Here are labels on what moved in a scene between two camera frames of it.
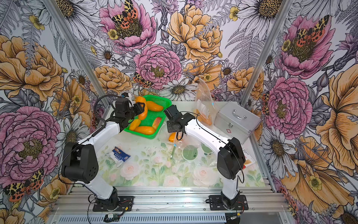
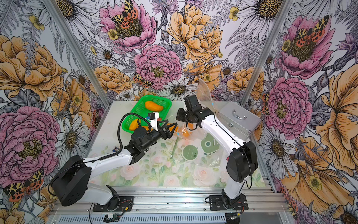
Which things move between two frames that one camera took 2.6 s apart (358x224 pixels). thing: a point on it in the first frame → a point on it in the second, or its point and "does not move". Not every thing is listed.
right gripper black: (170, 129) → (180, 116)
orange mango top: (153, 106) does not move
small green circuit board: (111, 217) does not move
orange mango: (142, 116) → (134, 124)
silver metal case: (235, 121) does not move
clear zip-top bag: (187, 149) does not move
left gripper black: (139, 108) → (164, 135)
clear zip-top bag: (205, 108) does not move
